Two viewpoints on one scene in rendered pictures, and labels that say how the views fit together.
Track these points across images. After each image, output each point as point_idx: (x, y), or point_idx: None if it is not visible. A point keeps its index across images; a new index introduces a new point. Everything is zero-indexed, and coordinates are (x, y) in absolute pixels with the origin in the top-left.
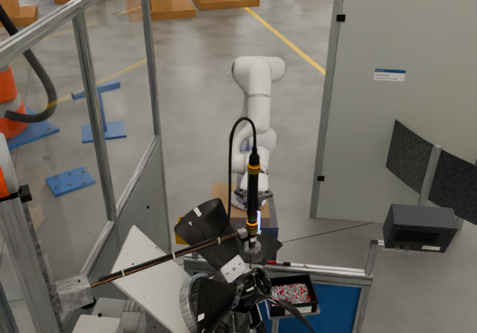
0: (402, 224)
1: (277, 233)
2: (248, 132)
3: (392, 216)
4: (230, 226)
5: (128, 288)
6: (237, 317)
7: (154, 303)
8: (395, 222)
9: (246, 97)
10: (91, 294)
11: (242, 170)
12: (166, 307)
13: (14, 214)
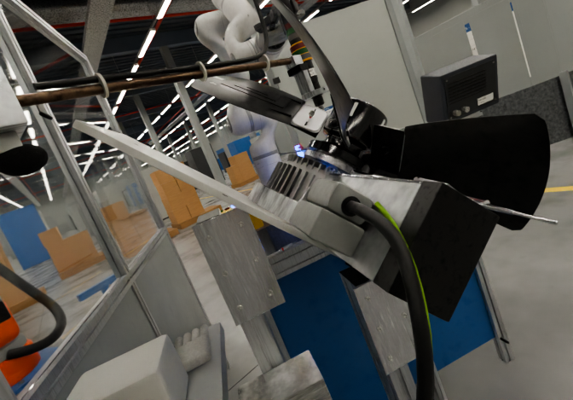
0: (448, 73)
1: None
2: (239, 20)
3: (432, 77)
4: (273, 87)
5: (135, 147)
6: None
7: (205, 182)
8: (440, 75)
9: (224, 57)
10: (9, 89)
11: (252, 51)
12: (234, 195)
13: None
